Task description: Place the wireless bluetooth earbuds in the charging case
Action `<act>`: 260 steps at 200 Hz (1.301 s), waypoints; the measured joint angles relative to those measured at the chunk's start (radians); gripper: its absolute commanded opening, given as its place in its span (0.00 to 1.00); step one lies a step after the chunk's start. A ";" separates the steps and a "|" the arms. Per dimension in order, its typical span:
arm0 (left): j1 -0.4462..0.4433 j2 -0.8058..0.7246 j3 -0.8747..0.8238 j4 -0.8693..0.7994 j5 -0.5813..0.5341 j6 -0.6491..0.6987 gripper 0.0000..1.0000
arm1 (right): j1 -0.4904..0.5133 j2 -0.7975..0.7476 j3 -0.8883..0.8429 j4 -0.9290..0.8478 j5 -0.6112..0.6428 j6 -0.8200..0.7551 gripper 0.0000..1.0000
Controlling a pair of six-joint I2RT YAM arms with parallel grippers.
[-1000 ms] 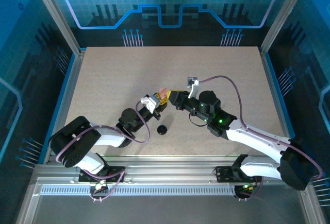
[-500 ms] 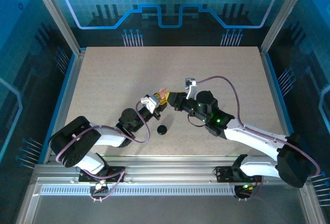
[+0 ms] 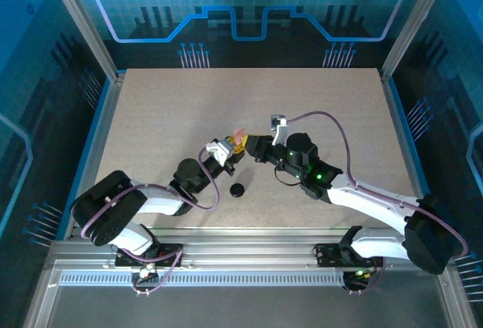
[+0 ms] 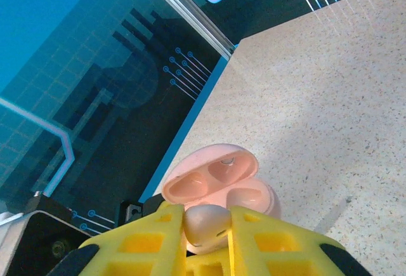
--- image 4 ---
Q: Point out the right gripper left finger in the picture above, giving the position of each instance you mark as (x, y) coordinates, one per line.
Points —
(142, 247)

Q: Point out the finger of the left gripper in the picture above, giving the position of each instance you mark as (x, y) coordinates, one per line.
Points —
(133, 214)

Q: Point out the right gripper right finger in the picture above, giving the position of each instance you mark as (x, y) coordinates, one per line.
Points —
(279, 250)

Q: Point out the pink earbud charging case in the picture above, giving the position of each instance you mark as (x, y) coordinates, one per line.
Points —
(222, 168)

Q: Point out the aluminium corner post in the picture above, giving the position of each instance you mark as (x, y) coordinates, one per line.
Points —
(190, 9)

